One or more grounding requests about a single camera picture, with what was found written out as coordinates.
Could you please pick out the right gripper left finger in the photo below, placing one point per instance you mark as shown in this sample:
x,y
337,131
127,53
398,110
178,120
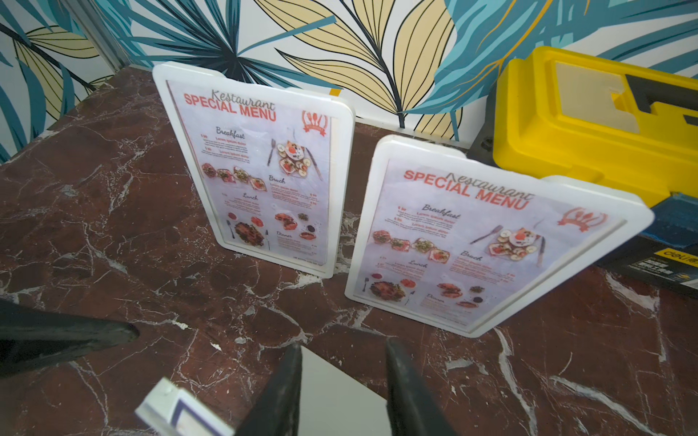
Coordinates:
x,y
277,410

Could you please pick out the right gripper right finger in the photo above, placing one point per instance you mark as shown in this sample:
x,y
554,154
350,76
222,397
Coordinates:
x,y
411,408

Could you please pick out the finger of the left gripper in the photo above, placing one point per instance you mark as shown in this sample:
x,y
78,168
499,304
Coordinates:
x,y
32,339

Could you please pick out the white menu rack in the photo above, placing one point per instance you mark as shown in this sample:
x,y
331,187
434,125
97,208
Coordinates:
x,y
634,214
343,121
332,403

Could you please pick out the restaurant special menu sheet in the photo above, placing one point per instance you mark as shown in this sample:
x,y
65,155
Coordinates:
x,y
442,250

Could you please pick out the pink menu sheet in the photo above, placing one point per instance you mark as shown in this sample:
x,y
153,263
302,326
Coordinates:
x,y
265,167

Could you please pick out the yellow header menu sheet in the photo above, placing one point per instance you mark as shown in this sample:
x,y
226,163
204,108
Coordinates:
x,y
192,420

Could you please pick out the yellow black toolbox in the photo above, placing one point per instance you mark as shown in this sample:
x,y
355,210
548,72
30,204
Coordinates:
x,y
625,127

